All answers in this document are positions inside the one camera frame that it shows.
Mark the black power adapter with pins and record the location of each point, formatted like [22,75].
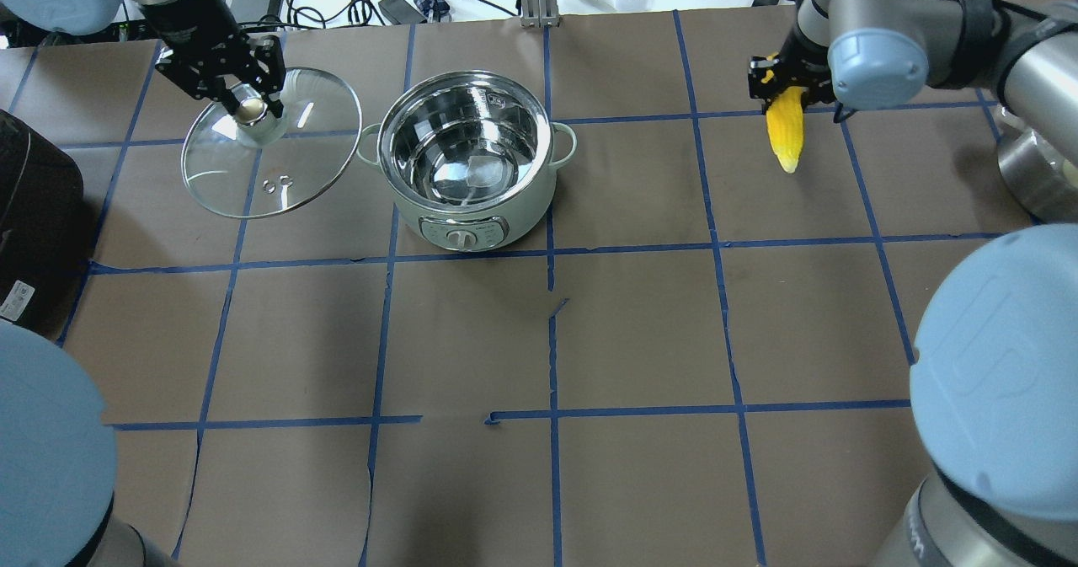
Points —
[400,12]

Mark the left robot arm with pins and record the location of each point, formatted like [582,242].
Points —
[59,458]

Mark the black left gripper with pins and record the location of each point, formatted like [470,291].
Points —
[192,21]

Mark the yellow corn cob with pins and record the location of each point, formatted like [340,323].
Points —
[785,127]

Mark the black rice cooker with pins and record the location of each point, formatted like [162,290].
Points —
[44,220]

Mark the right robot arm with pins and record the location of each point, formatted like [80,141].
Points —
[992,388]

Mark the glass pot lid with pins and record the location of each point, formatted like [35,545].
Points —
[254,164]

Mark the light green electric pot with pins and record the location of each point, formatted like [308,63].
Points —
[472,158]

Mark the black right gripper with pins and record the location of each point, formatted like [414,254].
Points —
[789,67]

